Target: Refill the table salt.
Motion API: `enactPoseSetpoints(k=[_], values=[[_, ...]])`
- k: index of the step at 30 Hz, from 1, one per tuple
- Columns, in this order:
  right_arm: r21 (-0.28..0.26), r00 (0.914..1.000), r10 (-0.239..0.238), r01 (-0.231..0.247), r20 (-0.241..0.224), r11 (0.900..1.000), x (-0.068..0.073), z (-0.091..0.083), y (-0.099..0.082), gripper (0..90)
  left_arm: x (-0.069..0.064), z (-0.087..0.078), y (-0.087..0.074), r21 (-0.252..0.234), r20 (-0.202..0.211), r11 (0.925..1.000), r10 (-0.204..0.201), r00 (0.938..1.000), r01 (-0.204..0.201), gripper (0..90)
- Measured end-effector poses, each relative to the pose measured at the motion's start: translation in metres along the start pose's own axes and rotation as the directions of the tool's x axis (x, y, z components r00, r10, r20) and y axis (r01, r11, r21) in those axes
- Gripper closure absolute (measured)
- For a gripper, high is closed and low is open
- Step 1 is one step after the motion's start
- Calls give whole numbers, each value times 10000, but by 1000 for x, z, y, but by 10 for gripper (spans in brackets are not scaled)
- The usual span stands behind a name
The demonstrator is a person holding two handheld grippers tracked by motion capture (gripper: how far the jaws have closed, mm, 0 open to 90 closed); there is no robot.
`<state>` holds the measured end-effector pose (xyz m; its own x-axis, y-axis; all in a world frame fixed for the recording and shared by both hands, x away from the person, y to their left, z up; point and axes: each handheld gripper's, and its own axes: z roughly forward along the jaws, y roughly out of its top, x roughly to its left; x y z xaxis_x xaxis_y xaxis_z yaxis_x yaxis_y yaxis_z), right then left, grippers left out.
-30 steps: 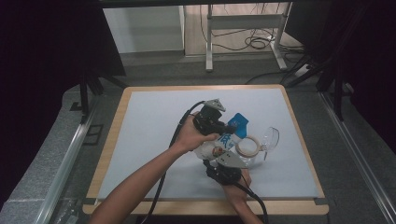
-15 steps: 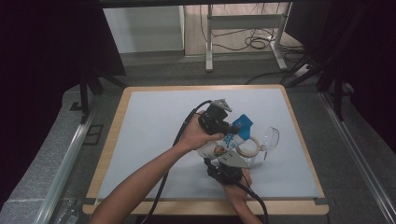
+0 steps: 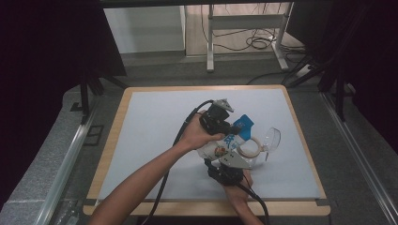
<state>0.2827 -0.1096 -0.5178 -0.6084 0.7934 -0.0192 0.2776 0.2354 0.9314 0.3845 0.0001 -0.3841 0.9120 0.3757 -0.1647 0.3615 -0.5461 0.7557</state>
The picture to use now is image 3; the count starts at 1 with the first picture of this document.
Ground clear glass jar with lid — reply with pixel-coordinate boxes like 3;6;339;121
237;127;282;171

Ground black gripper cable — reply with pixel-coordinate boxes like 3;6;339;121
238;183;271;225
139;98;216;225

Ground white metal desk frame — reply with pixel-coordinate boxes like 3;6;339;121
206;2;295;73

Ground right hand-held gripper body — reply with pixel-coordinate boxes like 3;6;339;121
205;154;253;188

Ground white table mat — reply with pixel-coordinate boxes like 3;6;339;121
99;88;323;202

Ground person's right hand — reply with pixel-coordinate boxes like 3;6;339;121
222;168;255;204

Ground black curtain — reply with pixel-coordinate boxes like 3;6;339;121
286;0;398;151
0;0;129;209

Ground aluminium rail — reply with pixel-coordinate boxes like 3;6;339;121
33;95;105;225
320;91;398;225

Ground white and blue salt bag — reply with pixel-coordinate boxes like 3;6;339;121
196;113;255;162

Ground white power strip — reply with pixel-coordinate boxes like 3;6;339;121
294;64;313;79

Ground wooden table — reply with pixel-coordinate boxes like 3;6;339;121
83;83;331;218

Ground black tripod stand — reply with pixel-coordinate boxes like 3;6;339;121
69;70;130;125
281;52;349;123

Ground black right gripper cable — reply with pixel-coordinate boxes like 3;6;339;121
238;183;271;225

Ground person's left hand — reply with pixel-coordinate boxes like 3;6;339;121
178;109;227;152

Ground black floor cables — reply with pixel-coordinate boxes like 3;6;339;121
200;4;309;54

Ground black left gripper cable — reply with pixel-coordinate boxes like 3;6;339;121
139;98;216;225

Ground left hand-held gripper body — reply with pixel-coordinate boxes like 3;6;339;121
199;98;236;136

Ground white cabinet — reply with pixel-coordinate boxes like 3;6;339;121
103;5;187;54

